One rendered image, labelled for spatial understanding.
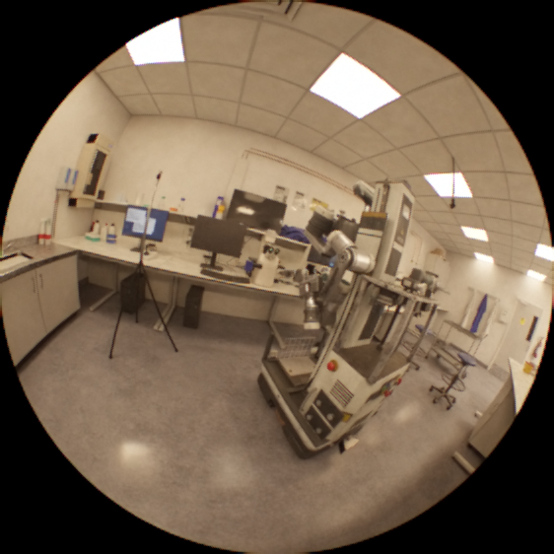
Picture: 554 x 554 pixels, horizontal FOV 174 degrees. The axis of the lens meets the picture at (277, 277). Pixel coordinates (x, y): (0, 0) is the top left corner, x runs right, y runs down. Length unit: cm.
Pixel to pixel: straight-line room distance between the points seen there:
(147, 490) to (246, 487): 54
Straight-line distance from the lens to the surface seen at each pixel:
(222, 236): 191
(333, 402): 95
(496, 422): 248
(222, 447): 131
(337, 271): 80
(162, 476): 125
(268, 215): 234
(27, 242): 246
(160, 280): 268
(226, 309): 266
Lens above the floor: 121
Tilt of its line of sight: 11 degrees down
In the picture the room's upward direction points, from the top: 16 degrees clockwise
